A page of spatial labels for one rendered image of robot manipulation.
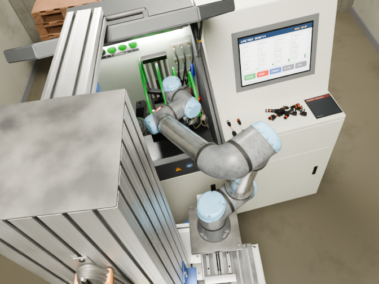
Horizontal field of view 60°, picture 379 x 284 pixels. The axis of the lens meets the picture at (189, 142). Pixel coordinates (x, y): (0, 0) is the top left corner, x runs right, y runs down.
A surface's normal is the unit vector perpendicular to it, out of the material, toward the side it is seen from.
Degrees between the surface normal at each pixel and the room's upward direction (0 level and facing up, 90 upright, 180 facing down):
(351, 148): 0
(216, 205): 8
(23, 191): 0
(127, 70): 90
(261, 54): 76
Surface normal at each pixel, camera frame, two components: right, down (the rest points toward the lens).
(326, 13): 0.18, 0.59
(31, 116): -0.12, -0.61
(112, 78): 0.22, 0.76
